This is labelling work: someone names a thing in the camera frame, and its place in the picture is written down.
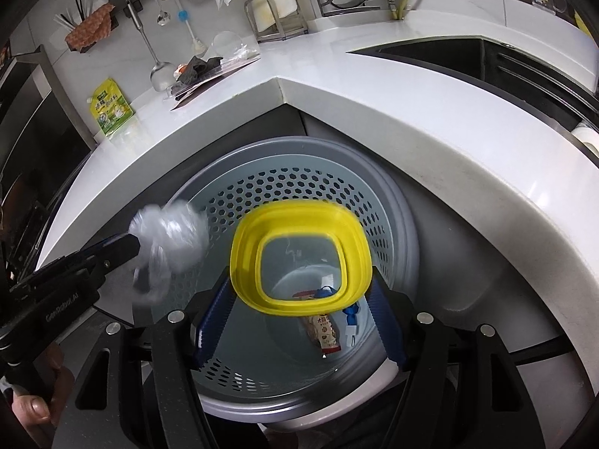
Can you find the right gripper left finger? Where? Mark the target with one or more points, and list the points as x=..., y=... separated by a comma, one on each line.
x=211, y=320

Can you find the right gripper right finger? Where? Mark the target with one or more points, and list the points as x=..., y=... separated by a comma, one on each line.
x=387, y=307

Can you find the blue ribbon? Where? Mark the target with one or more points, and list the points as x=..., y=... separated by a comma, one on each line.
x=351, y=315

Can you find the red patterned paper wrapper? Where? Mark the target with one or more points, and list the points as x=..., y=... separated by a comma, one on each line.
x=320, y=329

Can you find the clear plastic bag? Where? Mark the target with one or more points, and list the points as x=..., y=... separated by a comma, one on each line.
x=172, y=239

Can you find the pink white package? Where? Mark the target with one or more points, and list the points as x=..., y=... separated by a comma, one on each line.
x=188, y=92

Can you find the orange peel scrap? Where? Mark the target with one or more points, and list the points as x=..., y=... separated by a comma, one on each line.
x=179, y=71

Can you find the clear plastic cup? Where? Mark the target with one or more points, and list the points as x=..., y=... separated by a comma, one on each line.
x=231, y=48

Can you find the black kitchen sink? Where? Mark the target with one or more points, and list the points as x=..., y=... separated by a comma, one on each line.
x=498, y=68

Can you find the person left hand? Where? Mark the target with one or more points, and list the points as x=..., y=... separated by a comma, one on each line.
x=35, y=414

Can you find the black range hood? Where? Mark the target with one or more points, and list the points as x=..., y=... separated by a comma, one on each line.
x=43, y=138

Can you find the yellow seasoning pouch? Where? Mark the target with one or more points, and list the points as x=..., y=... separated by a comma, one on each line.
x=109, y=108

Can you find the steel spatula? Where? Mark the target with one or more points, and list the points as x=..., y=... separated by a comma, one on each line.
x=162, y=72

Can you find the white bowls in sink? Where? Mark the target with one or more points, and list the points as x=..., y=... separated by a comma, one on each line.
x=588, y=136

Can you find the blue white bottle brush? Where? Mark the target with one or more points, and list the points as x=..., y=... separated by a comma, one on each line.
x=199, y=48

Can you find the orange brown dish rag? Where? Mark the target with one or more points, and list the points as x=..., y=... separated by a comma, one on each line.
x=96, y=27

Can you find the steel cutting board stand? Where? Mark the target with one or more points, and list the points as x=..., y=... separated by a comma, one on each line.
x=282, y=28

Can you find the chopsticks in holder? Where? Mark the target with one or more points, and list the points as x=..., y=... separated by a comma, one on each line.
x=73, y=13

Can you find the small steel spoon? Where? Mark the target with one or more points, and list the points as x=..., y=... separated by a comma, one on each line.
x=163, y=17

